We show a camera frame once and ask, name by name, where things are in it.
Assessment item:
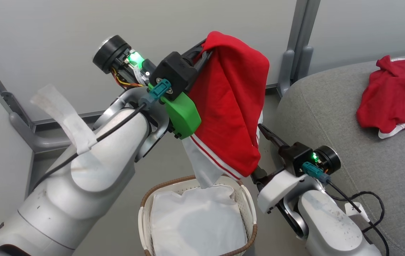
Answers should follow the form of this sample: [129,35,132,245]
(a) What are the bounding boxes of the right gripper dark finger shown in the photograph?
[258,124,290,159]
[250,166,268,185]

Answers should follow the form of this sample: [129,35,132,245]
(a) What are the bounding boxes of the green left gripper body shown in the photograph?
[148,84,202,140]

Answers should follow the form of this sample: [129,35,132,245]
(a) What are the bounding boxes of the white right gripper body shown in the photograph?
[257,170,308,214]

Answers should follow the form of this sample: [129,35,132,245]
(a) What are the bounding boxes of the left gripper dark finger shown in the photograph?
[194,51,213,72]
[182,38,208,61]

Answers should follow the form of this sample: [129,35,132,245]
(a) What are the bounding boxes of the red garment with white trim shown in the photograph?
[182,31,270,189]

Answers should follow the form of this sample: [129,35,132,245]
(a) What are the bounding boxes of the grey fabric sofa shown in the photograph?
[272,52,405,256]

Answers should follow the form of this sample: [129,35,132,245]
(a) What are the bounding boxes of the white woven laundry basket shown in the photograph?
[138,175,259,256]

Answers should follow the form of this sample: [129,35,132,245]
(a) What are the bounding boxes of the grey partition foot brace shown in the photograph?
[9,111,104,154]
[278,49,296,97]
[296,45,314,83]

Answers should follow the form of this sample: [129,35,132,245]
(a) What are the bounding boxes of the small white tape tag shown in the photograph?
[345,202,371,223]

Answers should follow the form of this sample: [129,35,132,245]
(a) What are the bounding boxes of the white basket liner cloth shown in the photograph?
[150,184,248,256]

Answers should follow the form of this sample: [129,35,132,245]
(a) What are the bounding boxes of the large white tape tag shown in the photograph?
[30,84,98,155]

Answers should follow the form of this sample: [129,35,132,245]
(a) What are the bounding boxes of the crumpled red garment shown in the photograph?
[356,55,405,139]

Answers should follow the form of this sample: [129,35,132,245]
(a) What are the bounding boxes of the grey partition base rail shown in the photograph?
[32,84,282,126]

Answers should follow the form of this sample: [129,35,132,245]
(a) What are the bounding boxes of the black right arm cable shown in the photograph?
[302,162,391,256]

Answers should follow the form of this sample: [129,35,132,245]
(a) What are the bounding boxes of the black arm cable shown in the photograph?
[32,79,172,191]
[302,162,391,256]

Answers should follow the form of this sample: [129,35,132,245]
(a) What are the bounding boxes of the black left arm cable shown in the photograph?
[32,79,172,191]

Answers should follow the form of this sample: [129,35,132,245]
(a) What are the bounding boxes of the grey partition post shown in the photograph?
[288,0,321,84]

